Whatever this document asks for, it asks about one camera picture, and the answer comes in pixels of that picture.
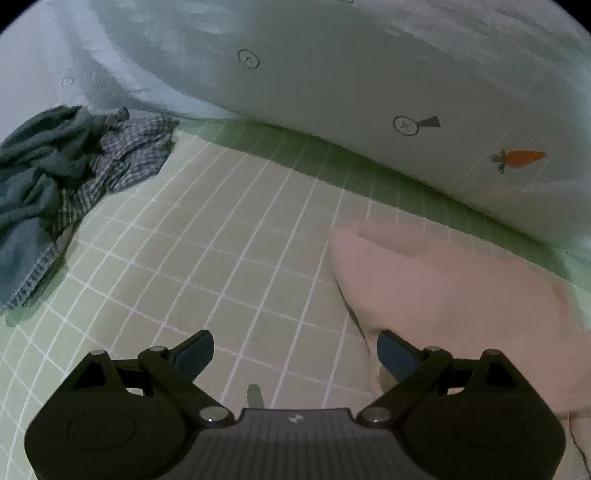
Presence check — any blue denim garment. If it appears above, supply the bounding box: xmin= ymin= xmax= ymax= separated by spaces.
xmin=0 ymin=105 xmax=131 ymax=311

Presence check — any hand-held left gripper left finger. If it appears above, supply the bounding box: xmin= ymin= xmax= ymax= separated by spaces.
xmin=55 ymin=329 xmax=236 ymax=427

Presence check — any green grid bed sheet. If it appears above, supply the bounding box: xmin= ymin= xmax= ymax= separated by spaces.
xmin=0 ymin=115 xmax=591 ymax=480

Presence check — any carrot print quilt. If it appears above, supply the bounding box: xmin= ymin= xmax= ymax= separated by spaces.
xmin=41 ymin=0 xmax=591 ymax=260

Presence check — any beige garment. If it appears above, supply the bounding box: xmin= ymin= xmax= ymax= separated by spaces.
xmin=328 ymin=220 xmax=591 ymax=480

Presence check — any blue plaid shirt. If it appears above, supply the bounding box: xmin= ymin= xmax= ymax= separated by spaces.
xmin=50 ymin=115 xmax=179 ymax=241

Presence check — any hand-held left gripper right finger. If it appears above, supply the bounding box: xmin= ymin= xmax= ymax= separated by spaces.
xmin=358 ymin=329 xmax=537 ymax=426

